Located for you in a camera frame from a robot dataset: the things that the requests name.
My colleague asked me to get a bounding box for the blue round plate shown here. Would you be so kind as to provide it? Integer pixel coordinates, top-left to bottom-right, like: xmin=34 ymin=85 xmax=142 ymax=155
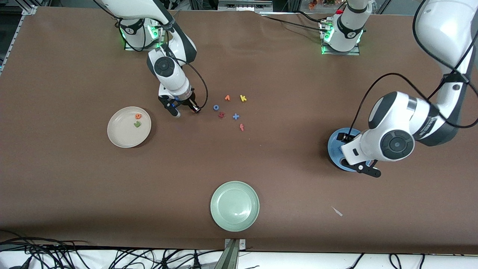
xmin=328 ymin=128 xmax=374 ymax=172

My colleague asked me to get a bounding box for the brown table cover sheet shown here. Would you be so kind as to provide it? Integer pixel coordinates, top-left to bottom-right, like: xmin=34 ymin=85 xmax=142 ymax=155
xmin=0 ymin=6 xmax=478 ymax=255

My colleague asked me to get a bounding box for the beige round plate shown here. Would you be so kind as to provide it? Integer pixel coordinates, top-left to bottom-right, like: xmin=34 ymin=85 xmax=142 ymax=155
xmin=107 ymin=106 xmax=152 ymax=148

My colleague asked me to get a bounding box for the green round plate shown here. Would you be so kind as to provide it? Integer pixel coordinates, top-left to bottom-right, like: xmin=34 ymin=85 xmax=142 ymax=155
xmin=210 ymin=181 xmax=260 ymax=232

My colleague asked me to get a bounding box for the grey power strip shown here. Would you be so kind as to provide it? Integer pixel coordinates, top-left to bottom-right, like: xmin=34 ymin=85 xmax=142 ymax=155
xmin=218 ymin=0 xmax=273 ymax=11

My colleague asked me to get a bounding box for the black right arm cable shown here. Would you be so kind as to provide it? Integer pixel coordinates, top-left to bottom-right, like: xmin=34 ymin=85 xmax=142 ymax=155
xmin=93 ymin=0 xmax=208 ymax=112

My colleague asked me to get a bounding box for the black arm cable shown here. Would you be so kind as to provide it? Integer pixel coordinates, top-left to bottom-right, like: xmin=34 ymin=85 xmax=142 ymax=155
xmin=93 ymin=0 xmax=208 ymax=112
xmin=351 ymin=0 xmax=478 ymax=131

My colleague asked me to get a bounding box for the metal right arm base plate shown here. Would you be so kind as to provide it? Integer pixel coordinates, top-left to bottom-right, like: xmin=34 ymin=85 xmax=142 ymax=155
xmin=124 ymin=17 xmax=167 ymax=52

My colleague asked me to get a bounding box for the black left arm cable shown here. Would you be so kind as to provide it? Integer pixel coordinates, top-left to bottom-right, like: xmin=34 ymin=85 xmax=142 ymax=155
xmin=351 ymin=0 xmax=478 ymax=131

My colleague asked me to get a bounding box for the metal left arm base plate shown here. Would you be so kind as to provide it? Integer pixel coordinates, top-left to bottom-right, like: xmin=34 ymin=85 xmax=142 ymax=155
xmin=320 ymin=19 xmax=361 ymax=56

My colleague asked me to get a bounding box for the black cable on table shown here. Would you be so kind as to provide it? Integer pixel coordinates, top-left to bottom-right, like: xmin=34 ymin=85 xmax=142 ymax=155
xmin=260 ymin=11 xmax=329 ymax=30

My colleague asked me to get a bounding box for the metal table edge bracket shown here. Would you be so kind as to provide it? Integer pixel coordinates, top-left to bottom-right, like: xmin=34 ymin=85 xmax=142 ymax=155
xmin=223 ymin=238 xmax=247 ymax=269

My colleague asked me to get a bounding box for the aluminium frame rail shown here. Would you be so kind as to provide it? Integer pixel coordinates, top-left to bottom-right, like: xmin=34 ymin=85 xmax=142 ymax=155
xmin=0 ymin=4 xmax=38 ymax=77

